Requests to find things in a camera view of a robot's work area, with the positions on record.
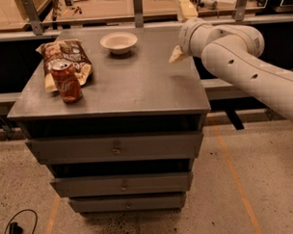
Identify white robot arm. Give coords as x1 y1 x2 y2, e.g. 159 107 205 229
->
169 0 293 121

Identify black grey flashlight tool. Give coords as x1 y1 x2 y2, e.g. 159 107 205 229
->
190 0 218 10

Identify top grey drawer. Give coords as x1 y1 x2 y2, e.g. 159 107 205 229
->
27 132 203 165

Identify grey drawer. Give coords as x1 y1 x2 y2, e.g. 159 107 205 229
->
27 132 203 165
50 172 193 197
68 192 186 213

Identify red coke can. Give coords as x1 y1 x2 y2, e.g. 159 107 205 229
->
50 60 82 103

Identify white paper bowl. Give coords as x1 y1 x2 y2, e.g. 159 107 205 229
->
100 32 137 55

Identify brown chip bag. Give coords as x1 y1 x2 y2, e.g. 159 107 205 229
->
37 39 93 92

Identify grey metal rail frame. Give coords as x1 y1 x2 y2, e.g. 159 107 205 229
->
0 0 293 117

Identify bottom grey drawer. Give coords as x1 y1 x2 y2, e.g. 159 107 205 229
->
68 192 186 213

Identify grey drawer cabinet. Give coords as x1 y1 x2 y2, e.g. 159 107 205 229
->
4 23 216 220

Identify black floor cable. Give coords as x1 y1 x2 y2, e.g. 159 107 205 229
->
0 208 40 234

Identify middle grey drawer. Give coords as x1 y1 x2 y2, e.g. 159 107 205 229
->
50 172 193 197

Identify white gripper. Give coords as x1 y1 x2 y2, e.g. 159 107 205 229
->
169 0 214 64

